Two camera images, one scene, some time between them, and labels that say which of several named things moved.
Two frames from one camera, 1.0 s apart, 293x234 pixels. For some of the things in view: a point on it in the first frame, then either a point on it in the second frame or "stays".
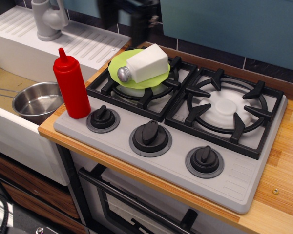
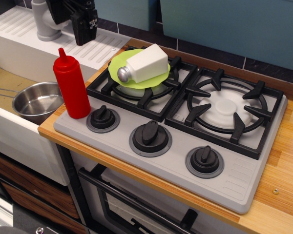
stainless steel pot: x=36 y=102 stays
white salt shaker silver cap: x=149 y=63 stays
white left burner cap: x=140 y=92 stays
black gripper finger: x=144 y=19 to x=85 y=19
